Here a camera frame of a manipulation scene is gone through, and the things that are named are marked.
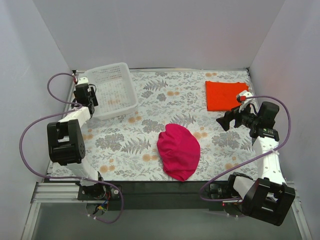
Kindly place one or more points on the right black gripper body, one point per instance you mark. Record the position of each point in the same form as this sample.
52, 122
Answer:
235, 119

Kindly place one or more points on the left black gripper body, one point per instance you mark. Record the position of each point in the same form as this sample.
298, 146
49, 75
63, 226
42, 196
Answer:
88, 92

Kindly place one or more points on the white plastic basket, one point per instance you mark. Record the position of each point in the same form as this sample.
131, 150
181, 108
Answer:
115, 91

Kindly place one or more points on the magenta t shirt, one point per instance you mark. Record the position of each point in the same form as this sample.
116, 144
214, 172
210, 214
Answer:
179, 150

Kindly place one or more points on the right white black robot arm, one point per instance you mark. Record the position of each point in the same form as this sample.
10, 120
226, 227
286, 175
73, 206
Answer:
267, 198

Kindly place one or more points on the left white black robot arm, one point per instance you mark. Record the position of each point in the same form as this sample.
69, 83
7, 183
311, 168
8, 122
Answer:
66, 144

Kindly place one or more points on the folded orange t shirt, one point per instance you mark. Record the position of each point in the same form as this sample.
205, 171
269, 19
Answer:
222, 96

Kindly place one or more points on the floral table mat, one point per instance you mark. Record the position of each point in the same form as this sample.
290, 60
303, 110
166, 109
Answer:
124, 148

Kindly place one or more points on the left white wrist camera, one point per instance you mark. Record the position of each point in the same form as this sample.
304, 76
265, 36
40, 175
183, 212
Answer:
82, 80

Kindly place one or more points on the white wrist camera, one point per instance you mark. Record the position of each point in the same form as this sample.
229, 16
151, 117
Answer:
82, 80
243, 96

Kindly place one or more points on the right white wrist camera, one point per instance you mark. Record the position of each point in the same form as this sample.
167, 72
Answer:
243, 96

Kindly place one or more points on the aluminium frame rail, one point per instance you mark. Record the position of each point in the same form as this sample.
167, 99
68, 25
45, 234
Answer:
54, 192

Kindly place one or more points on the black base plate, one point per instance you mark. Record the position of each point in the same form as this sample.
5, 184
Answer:
172, 195

